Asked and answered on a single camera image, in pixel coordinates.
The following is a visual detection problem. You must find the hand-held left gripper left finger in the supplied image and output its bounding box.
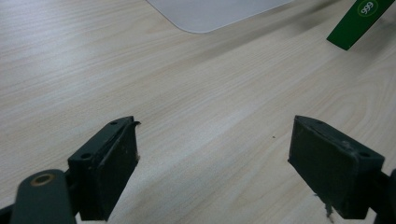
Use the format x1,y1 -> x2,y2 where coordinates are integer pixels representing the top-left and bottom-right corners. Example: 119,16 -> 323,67
67,115 -> 141,222

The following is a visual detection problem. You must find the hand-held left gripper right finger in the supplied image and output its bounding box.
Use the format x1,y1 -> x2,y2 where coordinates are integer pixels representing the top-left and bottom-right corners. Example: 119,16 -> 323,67
287,115 -> 386,220

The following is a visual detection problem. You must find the green box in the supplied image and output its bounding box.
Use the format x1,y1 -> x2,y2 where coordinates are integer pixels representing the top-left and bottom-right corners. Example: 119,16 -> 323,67
326,0 -> 396,51

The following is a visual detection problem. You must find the white mat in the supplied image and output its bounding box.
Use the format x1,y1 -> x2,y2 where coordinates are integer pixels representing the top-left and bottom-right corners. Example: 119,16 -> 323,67
145,0 -> 295,35

